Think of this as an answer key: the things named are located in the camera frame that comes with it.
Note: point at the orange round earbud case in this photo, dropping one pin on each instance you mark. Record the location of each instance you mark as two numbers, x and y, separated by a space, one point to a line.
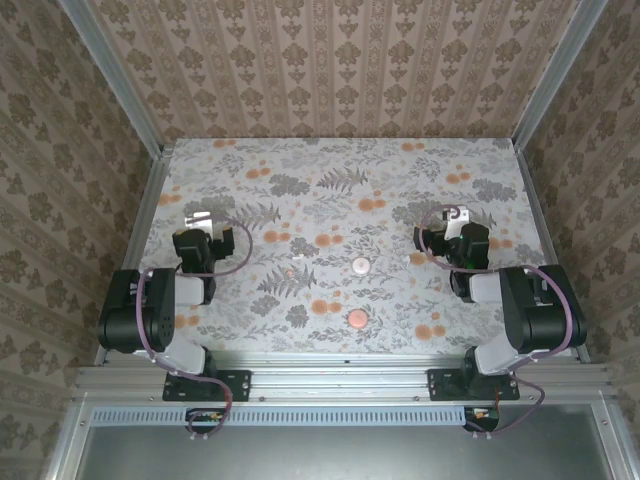
357 318

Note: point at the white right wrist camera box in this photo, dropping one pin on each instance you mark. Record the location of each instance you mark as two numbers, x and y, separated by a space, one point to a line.
462 216

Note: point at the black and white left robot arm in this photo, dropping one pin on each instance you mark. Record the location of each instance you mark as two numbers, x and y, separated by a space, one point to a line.
135 320

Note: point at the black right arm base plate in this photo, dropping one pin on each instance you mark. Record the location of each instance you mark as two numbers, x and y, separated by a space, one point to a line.
440 385

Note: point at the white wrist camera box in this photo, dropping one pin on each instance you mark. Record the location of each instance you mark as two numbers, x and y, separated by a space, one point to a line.
197 220
462 216

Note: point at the aluminium side rail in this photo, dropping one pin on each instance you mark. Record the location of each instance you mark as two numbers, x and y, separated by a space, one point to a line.
145 220
545 230

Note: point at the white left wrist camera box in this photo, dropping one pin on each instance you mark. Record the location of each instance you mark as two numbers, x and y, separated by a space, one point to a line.
197 220

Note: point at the white round earbud case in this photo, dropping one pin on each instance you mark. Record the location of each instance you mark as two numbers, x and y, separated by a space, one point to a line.
360 265

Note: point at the grey metal sheet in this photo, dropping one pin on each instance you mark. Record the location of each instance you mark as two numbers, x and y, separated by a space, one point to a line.
350 455

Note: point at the aluminium front mounting rail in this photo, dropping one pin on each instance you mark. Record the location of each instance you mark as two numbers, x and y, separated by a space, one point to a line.
340 380

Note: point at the small control board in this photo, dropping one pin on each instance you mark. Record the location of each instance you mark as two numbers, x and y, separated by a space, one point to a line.
482 415
205 417

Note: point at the aluminium frame post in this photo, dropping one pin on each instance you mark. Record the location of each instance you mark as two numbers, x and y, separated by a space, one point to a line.
115 85
555 75

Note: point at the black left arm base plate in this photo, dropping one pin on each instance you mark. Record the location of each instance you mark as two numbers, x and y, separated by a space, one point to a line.
240 385

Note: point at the floral patterned table cover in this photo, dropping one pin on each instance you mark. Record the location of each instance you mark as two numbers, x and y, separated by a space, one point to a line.
325 165

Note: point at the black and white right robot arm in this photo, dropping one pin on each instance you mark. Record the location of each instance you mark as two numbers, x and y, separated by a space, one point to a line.
540 320

